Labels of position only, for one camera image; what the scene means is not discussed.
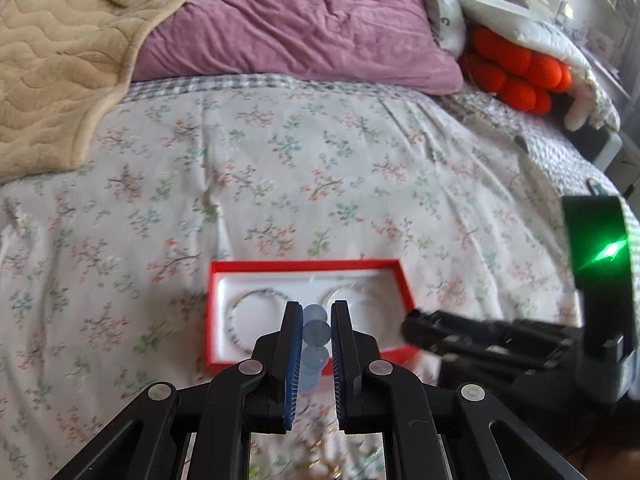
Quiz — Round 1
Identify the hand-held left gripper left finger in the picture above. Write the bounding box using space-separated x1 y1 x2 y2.
50 301 306 480

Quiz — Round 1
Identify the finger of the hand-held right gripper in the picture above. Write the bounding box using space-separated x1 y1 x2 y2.
401 307 587 348
430 342 581 388

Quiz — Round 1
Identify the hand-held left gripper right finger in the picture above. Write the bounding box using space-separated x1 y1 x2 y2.
330 300 587 480

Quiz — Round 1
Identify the blue bead bracelet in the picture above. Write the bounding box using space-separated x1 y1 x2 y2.
298 304 332 395

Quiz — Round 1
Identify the red jewelry box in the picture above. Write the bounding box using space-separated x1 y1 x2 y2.
204 258 419 377

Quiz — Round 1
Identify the dark bedside box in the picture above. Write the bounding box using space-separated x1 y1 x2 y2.
550 94 624 171

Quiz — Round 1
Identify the grey checked sheet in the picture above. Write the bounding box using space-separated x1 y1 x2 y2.
440 92 623 201

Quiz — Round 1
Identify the orange knotted cushion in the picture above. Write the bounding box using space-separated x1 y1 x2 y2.
459 26 573 117

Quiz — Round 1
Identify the white patterned quilt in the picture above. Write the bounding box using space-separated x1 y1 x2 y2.
415 0 621 133

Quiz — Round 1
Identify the white bookshelf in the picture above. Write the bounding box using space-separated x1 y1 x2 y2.
542 0 640 106

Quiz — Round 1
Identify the purple pillow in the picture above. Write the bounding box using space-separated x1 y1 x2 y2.
129 0 465 96

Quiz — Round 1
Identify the beige quilted blanket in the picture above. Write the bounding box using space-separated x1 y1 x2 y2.
0 0 212 185

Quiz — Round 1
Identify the thin multicolour bead bracelet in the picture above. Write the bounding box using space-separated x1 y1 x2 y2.
226 286 290 357

